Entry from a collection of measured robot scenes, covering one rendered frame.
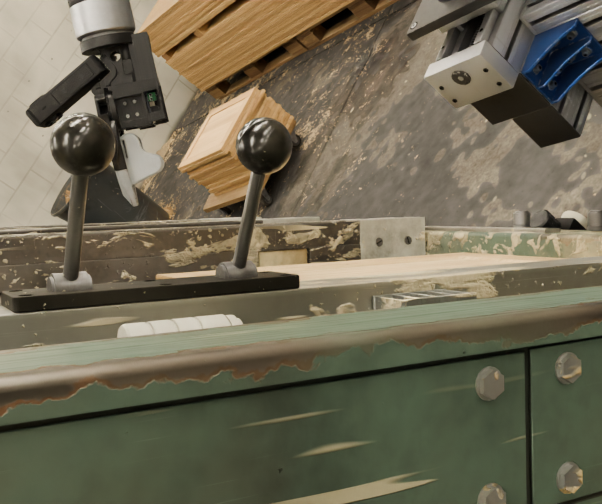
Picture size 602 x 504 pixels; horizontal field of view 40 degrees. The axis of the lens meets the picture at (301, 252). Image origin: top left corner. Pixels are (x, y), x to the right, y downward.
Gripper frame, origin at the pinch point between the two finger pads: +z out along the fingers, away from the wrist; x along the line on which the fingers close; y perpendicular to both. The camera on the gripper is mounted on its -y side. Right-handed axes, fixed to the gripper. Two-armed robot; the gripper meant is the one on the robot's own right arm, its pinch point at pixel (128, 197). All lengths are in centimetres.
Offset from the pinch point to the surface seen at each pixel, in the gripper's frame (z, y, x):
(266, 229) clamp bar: 8.7, 17.0, 10.0
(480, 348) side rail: 8, 21, -74
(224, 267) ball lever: 6, 11, -49
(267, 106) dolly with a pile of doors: -27, 46, 333
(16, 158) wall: -38, -130, 522
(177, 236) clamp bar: 6.6, 4.8, 4.7
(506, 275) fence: 12, 34, -42
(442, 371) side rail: 9, 19, -75
